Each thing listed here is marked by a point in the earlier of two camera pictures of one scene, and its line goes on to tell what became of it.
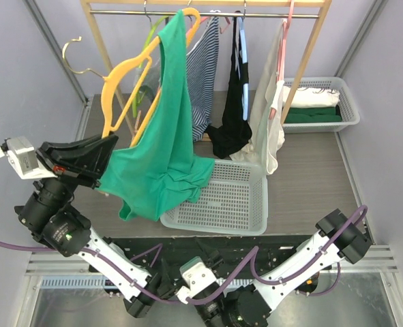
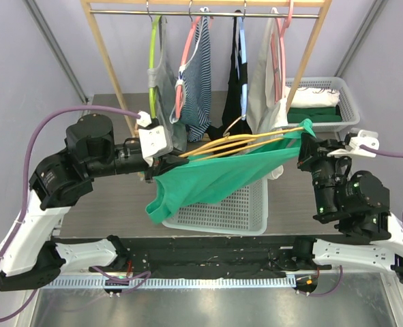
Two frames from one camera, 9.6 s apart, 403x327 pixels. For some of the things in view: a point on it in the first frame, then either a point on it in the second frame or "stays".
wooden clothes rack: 88,16 stays
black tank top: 233,131 stays
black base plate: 236,257 stays
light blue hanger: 245,89 stays
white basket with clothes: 320,104 stays
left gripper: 81,161 to 163,163
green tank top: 164,165 to 217,178
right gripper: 208,307 to 310,154
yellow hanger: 148,52 to 255,139
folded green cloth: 312,114 stays
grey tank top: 151,84 to 163,77
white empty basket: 236,201 stays
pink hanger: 221,30 to 196,22
